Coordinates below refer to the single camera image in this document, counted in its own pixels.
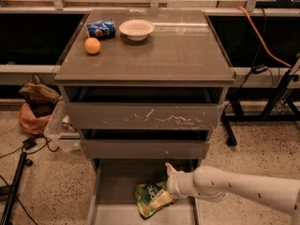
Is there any black table frame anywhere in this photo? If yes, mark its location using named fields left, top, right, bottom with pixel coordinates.
left=221, top=58, right=300, bottom=146

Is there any grey drawer cabinet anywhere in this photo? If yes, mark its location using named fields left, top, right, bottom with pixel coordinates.
left=53, top=8, right=236, bottom=225

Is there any grey top drawer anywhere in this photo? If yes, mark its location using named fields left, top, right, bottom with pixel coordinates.
left=64, top=86, right=227, bottom=131

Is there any blue pepsi can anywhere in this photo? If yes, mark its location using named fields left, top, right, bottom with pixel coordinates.
left=85, top=19, right=115, bottom=39

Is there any grey middle drawer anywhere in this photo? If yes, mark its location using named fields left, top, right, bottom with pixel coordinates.
left=82, top=129, right=209, bottom=159

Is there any black floor stand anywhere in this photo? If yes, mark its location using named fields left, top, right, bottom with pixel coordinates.
left=0, top=152, right=27, bottom=225

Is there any brown cloth bag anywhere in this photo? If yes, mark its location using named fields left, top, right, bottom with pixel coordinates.
left=19, top=74, right=60, bottom=117

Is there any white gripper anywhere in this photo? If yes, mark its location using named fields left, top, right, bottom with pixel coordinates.
left=149, top=162, right=197, bottom=209

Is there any black power adapter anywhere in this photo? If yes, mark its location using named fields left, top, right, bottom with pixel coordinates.
left=251, top=65, right=268, bottom=74

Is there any orange cloth bag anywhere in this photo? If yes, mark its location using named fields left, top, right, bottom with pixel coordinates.
left=18, top=103, right=51, bottom=135

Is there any clear plastic bin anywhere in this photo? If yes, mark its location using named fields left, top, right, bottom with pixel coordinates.
left=44, top=100, right=82, bottom=153

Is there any grey bottom drawer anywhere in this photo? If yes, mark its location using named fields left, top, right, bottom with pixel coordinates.
left=87, top=159, right=203, bottom=225

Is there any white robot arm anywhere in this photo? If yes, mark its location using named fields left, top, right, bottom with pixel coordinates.
left=150, top=163, right=300, bottom=225

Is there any black plug on floor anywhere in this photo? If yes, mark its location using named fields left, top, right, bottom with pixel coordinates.
left=22, top=137, right=37, bottom=150

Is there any white bowl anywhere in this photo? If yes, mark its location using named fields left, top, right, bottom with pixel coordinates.
left=119, top=20, right=155, bottom=41

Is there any grey drawer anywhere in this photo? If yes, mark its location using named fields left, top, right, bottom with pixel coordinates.
left=87, top=159, right=203, bottom=225
left=82, top=129, right=209, bottom=159
left=64, top=86, right=227, bottom=131

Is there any orange cable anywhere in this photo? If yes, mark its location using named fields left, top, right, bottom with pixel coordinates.
left=236, top=5, right=293, bottom=68

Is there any orange fruit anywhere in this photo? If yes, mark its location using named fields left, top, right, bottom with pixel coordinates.
left=84, top=37, right=101, bottom=54

